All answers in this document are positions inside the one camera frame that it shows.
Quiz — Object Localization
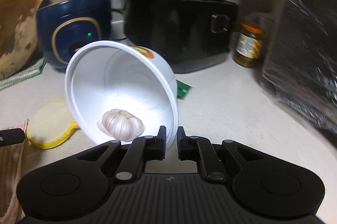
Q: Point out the white paper bowl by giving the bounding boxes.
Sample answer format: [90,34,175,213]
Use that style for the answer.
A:
[64,40,179,147]

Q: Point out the pink striped dish cloth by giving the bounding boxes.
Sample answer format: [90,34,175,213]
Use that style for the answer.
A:
[1,122,27,223]

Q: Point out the garlic bulb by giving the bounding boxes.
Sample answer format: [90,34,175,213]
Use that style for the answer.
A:
[96,109,144,141]

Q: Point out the yellow round sponge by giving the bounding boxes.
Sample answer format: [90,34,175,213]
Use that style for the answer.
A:
[26,99,79,150]

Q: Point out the green snack bag rear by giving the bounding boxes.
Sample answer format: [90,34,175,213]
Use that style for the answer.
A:
[176,80,192,99]

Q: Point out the green patterned mat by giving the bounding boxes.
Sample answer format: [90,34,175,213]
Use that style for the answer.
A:
[0,58,47,90]

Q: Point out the sauce jar orange lid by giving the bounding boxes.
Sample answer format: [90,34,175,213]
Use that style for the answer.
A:
[234,23,266,68]

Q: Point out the navy blue electric kettle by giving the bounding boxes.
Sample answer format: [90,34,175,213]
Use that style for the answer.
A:
[36,0,112,72]

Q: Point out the round wooden cutting board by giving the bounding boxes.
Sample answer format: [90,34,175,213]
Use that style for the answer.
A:
[0,0,41,80]

